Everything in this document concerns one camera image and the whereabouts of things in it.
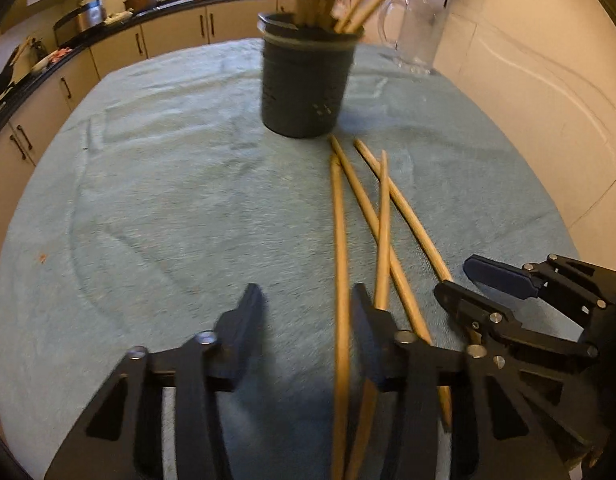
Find black chopstick holder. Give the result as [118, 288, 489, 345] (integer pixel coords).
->
[257, 12, 365, 138]

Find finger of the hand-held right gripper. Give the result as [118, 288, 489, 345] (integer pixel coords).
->
[463, 254, 616, 321]
[434, 280, 609, 468]

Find black kitchen countertop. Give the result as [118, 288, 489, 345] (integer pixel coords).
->
[0, 0, 296, 146]

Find single wooden chopstick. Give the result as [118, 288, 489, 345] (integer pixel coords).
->
[354, 139, 454, 283]
[329, 154, 351, 480]
[344, 150, 391, 480]
[328, 134, 454, 433]

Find clear glass pitcher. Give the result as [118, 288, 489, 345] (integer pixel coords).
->
[378, 0, 451, 77]

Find silver rice cooker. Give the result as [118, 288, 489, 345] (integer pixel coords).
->
[53, 0, 106, 46]

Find blue-grey tablecloth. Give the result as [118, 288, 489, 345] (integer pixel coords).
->
[0, 39, 581, 480]

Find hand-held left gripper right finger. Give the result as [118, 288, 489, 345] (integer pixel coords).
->
[352, 283, 571, 480]

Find beige kitchen cabinets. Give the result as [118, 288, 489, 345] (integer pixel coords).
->
[0, 0, 299, 251]

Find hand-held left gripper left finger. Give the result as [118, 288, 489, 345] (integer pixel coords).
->
[44, 283, 265, 480]

